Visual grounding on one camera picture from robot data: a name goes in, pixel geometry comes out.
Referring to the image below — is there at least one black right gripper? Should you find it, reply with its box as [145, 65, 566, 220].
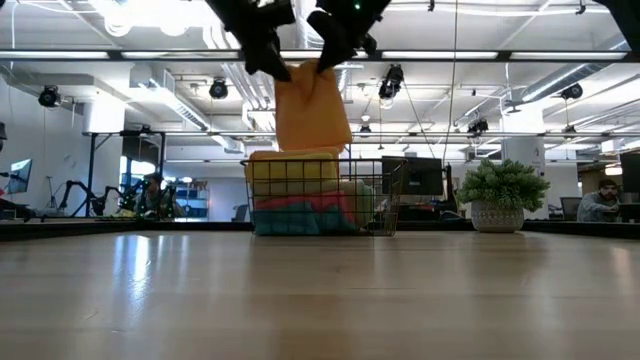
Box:
[305, 0, 394, 74]

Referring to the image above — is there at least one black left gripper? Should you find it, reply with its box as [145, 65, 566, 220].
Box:
[204, 0, 297, 84]

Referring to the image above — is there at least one yellow microfiber towel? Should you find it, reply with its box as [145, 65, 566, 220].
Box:
[248, 159, 342, 200]

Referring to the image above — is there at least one pink microfiber towel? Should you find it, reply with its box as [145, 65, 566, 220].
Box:
[253, 191, 357, 224]

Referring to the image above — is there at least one light green microfiber towel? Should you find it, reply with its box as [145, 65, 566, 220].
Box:
[324, 178, 376, 230]

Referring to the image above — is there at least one teal microfiber towel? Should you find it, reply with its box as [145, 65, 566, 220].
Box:
[252, 202, 361, 237]

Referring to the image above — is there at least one black computer monitor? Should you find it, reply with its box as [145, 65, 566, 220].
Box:
[382, 155, 445, 197]
[619, 152, 640, 194]

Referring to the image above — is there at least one person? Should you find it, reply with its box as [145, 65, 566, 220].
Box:
[133, 172, 177, 220]
[576, 178, 623, 223]

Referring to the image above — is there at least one green artificial potted plant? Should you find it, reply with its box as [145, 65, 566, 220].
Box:
[456, 158, 551, 234]

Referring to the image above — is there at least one black office chair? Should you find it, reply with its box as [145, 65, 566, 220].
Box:
[559, 196, 584, 222]

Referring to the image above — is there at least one tilted computer monitor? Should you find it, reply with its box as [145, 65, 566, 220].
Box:
[7, 158, 34, 196]

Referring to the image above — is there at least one black wire basket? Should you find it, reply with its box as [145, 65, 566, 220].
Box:
[240, 157, 410, 238]

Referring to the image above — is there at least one black metal rack frame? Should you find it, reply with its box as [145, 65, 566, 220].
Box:
[85, 130, 167, 216]

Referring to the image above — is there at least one black table frame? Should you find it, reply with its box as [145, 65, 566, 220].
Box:
[0, 218, 640, 242]

